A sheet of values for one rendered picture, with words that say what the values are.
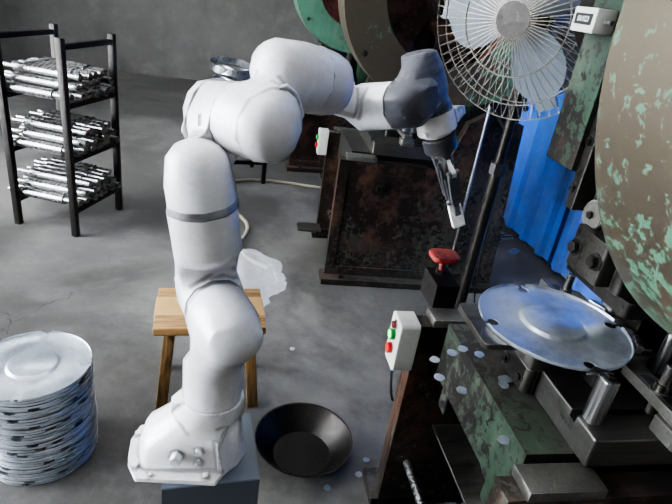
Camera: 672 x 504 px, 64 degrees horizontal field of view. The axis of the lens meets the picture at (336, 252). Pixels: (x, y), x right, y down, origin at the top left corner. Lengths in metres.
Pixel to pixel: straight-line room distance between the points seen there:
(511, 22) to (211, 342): 1.24
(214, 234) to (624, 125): 0.55
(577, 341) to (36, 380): 1.29
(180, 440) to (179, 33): 6.67
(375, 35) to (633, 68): 1.66
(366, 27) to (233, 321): 1.52
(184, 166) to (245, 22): 6.64
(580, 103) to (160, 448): 1.00
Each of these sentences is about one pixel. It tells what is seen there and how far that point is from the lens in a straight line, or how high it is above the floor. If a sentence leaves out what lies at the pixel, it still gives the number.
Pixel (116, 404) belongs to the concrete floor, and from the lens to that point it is 1.96.
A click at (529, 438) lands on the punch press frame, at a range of 1.06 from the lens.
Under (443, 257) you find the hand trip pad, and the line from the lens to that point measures 1.33.
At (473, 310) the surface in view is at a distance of 1.09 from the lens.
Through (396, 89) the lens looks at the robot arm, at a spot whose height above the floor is 1.15.
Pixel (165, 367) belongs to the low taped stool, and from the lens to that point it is 1.81.
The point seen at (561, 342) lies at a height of 0.78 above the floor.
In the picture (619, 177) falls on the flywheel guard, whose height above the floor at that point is 1.18.
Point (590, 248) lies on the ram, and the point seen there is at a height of 0.95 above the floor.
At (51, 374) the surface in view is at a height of 0.30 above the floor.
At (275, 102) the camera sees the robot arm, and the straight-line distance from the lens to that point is 0.78.
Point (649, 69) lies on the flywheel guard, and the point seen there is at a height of 1.28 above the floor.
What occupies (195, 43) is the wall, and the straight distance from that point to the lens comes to 7.46.
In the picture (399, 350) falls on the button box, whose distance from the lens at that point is 1.31.
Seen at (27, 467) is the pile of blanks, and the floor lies 0.06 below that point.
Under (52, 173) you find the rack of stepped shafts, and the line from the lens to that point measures 3.09.
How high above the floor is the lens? 1.31
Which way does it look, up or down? 26 degrees down
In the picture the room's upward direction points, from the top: 9 degrees clockwise
